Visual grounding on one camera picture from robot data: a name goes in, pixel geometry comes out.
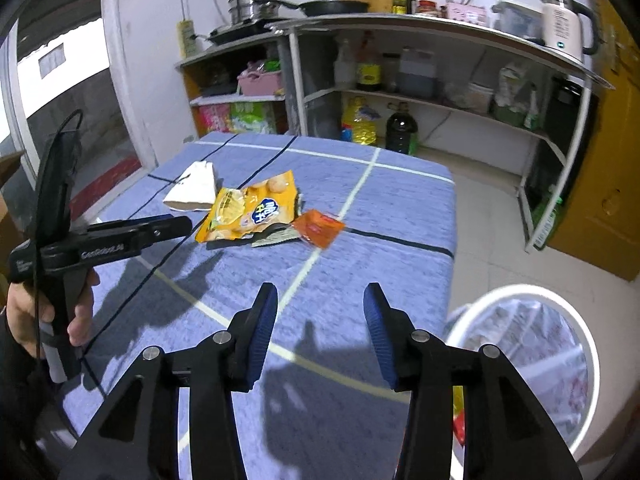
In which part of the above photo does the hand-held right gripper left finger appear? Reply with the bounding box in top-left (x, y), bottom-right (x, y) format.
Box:
top-left (60, 282), bottom-right (278, 480)

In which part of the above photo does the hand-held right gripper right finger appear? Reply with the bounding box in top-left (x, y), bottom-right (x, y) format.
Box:
top-left (363, 282), bottom-right (583, 480)

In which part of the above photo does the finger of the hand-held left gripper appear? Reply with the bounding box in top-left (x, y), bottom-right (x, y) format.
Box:
top-left (87, 214), bottom-right (176, 235)
top-left (125, 216), bottom-right (193, 255)

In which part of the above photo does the white paper bag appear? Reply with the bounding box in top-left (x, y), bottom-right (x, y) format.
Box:
top-left (163, 161), bottom-right (219, 212)

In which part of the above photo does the yellow snack packet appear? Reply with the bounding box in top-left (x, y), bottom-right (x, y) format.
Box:
top-left (194, 170), bottom-right (299, 244)

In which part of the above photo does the dark silver wrapper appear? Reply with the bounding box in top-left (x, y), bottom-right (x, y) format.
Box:
top-left (251, 227), bottom-right (301, 248)

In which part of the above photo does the orange sachet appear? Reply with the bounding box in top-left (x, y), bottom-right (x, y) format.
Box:
top-left (291, 209), bottom-right (346, 251)

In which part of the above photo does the clear plastic bin liner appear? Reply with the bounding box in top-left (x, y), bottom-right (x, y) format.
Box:
top-left (452, 297), bottom-right (591, 441)

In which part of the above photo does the white round trash bin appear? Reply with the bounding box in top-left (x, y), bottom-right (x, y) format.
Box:
top-left (445, 284), bottom-right (601, 463)

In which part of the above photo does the person's left forearm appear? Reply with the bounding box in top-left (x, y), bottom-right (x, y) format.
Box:
top-left (0, 305), bottom-right (66, 480)

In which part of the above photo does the red doormat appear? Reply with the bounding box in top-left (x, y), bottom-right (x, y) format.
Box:
top-left (70, 155), bottom-right (141, 221)

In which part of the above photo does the blue checked tablecloth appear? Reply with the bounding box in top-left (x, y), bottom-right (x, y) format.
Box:
top-left (60, 132), bottom-right (458, 480)

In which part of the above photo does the red yellow floor mat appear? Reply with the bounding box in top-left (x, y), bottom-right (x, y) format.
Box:
top-left (451, 385), bottom-right (467, 448)

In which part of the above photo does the pink snack packet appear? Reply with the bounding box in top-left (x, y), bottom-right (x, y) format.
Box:
top-left (199, 105), bottom-right (231, 133)

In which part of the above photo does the green snack packet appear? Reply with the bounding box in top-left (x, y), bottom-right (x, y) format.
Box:
top-left (230, 102), bottom-right (275, 134)

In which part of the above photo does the wooden shelf cabinet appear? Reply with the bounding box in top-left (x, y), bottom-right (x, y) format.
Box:
top-left (175, 35), bottom-right (291, 141)

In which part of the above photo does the pink plastic basket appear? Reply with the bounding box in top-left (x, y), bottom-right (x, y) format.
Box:
top-left (236, 69), bottom-right (281, 97)

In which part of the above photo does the yellowed power strip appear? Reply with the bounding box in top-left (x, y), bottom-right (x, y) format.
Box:
top-left (178, 20), bottom-right (197, 59)

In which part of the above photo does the black induction cooker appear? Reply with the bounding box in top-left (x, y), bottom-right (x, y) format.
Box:
top-left (206, 19), bottom-right (281, 46)

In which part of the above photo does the large dark bottle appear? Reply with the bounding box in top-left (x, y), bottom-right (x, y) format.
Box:
top-left (386, 102), bottom-right (419, 156)

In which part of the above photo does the yellow cooking oil bottle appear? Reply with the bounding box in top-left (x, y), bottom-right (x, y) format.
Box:
top-left (341, 95), bottom-right (383, 147)

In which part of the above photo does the steel steamer pot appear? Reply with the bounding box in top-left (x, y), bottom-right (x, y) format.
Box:
top-left (227, 0), bottom-right (285, 25)

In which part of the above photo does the clear plastic bottle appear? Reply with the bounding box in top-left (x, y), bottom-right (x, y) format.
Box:
top-left (333, 40), bottom-right (357, 88)

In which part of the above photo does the yellow label soy sauce bottle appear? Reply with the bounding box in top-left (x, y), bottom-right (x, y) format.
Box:
top-left (356, 31), bottom-right (383, 92)

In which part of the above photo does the white plastic tub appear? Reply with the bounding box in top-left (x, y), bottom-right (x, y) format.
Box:
top-left (467, 82), bottom-right (496, 113)

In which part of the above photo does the small dark jar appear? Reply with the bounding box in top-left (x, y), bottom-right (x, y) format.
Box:
top-left (382, 55), bottom-right (401, 93)

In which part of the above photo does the yellow wooden door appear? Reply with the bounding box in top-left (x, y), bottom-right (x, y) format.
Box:
top-left (545, 0), bottom-right (640, 281)

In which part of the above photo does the black frying pan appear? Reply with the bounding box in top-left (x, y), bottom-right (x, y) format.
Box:
top-left (280, 0), bottom-right (371, 17)

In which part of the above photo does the white crumpled plastic bag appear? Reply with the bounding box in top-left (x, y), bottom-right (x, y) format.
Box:
top-left (495, 62), bottom-right (543, 128)

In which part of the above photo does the white metal kitchen rack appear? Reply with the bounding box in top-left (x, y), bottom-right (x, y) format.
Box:
top-left (268, 12), bottom-right (616, 253)

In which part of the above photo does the pink chopstick holder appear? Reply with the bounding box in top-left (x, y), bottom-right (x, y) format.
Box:
top-left (445, 2), bottom-right (488, 26)

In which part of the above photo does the clear plastic container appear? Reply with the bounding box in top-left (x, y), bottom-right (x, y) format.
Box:
top-left (490, 0), bottom-right (546, 41)

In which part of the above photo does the white electric kettle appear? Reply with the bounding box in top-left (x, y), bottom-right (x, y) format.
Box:
top-left (537, 0), bottom-right (601, 63)

